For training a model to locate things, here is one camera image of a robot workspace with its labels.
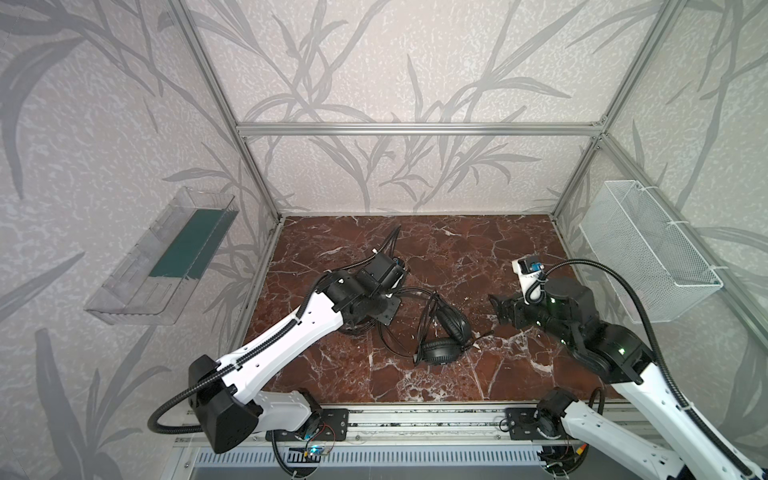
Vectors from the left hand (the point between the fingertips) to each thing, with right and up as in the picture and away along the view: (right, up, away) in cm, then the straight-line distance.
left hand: (394, 298), depth 75 cm
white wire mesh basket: (+56, +16, -6) cm, 59 cm away
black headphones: (-12, -12, +14) cm, 22 cm away
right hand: (+26, +5, -5) cm, 27 cm away
